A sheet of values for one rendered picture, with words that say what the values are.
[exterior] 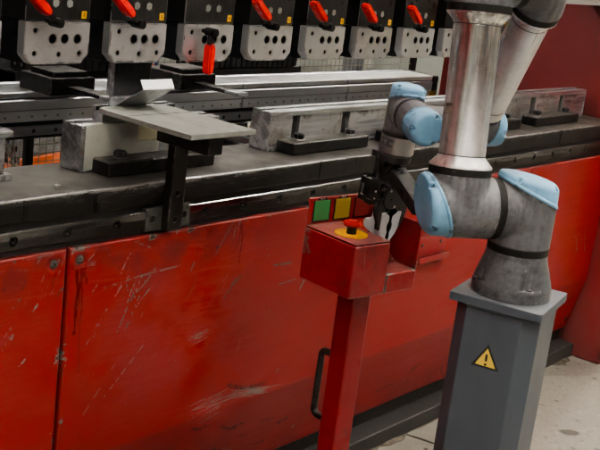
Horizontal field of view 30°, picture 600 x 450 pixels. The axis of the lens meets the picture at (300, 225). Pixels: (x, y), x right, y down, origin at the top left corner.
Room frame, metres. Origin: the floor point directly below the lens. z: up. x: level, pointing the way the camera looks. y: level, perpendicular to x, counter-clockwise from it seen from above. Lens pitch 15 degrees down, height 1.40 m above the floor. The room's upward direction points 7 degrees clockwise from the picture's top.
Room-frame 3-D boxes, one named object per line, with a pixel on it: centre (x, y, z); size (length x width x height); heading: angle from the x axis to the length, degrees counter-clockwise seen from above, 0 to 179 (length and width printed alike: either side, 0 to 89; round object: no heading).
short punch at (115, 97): (2.28, 0.38, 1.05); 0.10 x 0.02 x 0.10; 142
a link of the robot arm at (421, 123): (2.28, -0.23, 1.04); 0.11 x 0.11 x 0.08; 15
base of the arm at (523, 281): (2.05, -0.41, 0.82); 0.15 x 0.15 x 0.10
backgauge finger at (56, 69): (2.39, 0.51, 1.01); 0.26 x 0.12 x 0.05; 52
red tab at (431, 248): (2.99, -0.37, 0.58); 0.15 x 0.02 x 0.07; 142
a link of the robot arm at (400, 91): (2.37, -0.19, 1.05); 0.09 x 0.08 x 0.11; 15
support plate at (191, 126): (2.19, 0.27, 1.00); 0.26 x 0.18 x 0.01; 52
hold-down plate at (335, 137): (2.73, -0.03, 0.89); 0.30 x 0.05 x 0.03; 142
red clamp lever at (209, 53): (2.37, 0.24, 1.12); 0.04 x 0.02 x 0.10; 52
